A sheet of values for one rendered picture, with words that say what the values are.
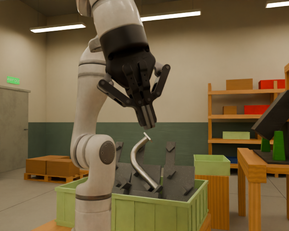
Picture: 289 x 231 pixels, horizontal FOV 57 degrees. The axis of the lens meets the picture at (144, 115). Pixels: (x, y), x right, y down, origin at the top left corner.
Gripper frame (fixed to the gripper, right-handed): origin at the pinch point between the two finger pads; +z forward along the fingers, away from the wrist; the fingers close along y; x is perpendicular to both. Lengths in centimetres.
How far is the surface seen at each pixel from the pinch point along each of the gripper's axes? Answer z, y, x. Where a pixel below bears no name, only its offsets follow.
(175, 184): 34, 30, 78
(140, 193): 33, 13, 82
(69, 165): 47, -11, 527
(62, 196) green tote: 23, -20, 86
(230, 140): 108, 350, 502
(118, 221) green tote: 37, -1, 69
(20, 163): 19, -130, 759
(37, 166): 31, -73, 577
